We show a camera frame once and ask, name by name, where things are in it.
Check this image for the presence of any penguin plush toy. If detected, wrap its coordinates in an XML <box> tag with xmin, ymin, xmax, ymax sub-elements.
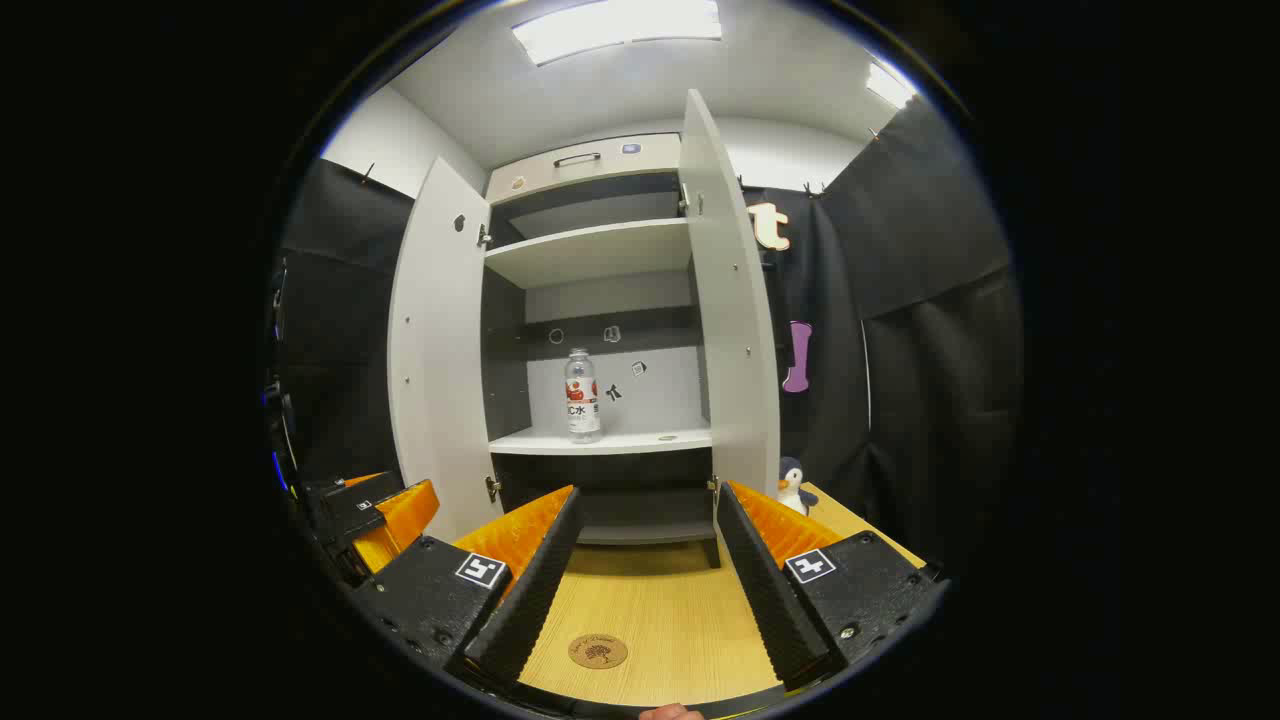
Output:
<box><xmin>778</xmin><ymin>457</ymin><xmax>819</xmax><ymax>516</ymax></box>

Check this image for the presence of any grey cabinet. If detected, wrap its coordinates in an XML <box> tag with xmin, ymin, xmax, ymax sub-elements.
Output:
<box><xmin>480</xmin><ymin>133</ymin><xmax>723</xmax><ymax>571</ymax></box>

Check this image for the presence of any small ceiling light panel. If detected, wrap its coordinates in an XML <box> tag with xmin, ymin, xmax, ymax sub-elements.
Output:
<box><xmin>865</xmin><ymin>62</ymin><xmax>916</xmax><ymax>109</ymax></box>

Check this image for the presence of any dark equipment with blue light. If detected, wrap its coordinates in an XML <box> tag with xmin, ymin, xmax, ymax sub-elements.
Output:
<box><xmin>263</xmin><ymin>258</ymin><xmax>301</xmax><ymax>493</ymax></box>

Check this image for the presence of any clear bottle with red label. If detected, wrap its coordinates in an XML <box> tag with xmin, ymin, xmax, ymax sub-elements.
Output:
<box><xmin>565</xmin><ymin>348</ymin><xmax>603</xmax><ymax>444</ymax></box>

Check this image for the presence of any grey cabinet door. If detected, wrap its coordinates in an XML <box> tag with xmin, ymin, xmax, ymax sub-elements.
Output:
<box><xmin>678</xmin><ymin>88</ymin><xmax>783</xmax><ymax>501</ymax></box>
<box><xmin>387</xmin><ymin>155</ymin><xmax>506</xmax><ymax>541</ymax></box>

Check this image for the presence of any large ceiling light panel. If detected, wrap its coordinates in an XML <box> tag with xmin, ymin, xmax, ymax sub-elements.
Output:
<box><xmin>512</xmin><ymin>0</ymin><xmax>723</xmax><ymax>67</ymax></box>

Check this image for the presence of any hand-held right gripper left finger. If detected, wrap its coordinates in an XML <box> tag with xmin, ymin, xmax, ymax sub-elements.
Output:
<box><xmin>350</xmin><ymin>485</ymin><xmax>584</xmax><ymax>693</ymax></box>

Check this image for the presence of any black backdrop cloth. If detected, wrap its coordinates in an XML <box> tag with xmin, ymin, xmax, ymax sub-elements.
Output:
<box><xmin>275</xmin><ymin>95</ymin><xmax>1026</xmax><ymax>591</ymax></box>

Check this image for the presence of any round cork coaster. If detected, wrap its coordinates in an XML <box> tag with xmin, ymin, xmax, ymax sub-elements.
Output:
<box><xmin>568</xmin><ymin>633</ymin><xmax>629</xmax><ymax>670</ymax></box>

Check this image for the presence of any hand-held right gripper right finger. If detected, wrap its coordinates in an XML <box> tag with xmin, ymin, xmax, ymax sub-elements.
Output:
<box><xmin>714</xmin><ymin>480</ymin><xmax>946</xmax><ymax>693</ymax></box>

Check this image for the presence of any grey cabinet shelf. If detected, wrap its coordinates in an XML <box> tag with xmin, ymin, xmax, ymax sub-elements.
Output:
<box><xmin>485</xmin><ymin>218</ymin><xmax>693</xmax><ymax>291</ymax></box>
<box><xmin>488</xmin><ymin>425</ymin><xmax>713</xmax><ymax>457</ymax></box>

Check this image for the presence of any grey cabinet drawer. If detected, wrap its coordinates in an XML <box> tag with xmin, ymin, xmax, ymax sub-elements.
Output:
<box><xmin>487</xmin><ymin>133</ymin><xmax>681</xmax><ymax>206</ymax></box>

